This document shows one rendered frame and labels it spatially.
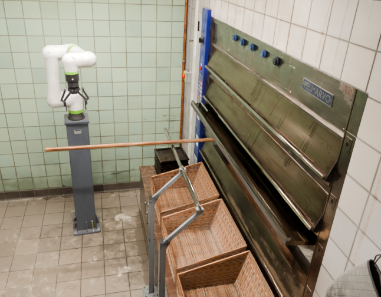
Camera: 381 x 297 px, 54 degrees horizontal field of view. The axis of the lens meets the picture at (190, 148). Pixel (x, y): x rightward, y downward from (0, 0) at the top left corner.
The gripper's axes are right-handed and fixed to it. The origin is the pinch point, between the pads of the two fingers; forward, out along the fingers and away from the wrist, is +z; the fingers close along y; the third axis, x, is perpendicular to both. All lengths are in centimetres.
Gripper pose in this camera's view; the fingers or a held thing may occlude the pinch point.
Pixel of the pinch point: (76, 108)
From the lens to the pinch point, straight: 285.8
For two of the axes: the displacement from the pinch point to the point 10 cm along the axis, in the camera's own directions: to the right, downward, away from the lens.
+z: -0.1, 9.1, 4.2
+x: 3.0, 4.1, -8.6
